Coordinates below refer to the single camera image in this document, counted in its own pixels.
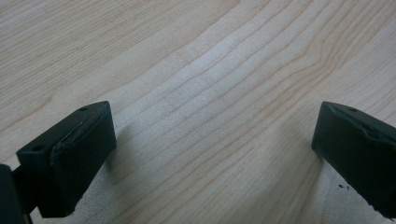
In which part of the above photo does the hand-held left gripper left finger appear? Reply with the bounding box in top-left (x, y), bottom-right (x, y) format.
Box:
top-left (15, 100), bottom-right (118, 218)

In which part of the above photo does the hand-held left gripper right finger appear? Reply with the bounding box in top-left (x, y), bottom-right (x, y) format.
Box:
top-left (311, 101), bottom-right (396, 219)

